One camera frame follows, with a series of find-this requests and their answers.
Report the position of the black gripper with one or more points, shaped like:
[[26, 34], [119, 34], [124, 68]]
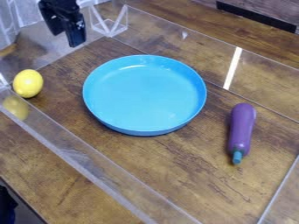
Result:
[[51, 9]]

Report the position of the yellow lemon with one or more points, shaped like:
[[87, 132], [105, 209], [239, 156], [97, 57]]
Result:
[[28, 83]]

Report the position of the purple toy eggplant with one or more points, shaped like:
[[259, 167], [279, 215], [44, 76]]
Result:
[[241, 121]]

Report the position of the clear acrylic enclosure wall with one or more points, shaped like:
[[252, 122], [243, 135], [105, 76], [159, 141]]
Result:
[[83, 174]]

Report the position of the clear acrylic corner bracket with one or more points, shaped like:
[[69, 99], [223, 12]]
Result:
[[108, 27]]

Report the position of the blue round tray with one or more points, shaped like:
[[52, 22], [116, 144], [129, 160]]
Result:
[[144, 95]]

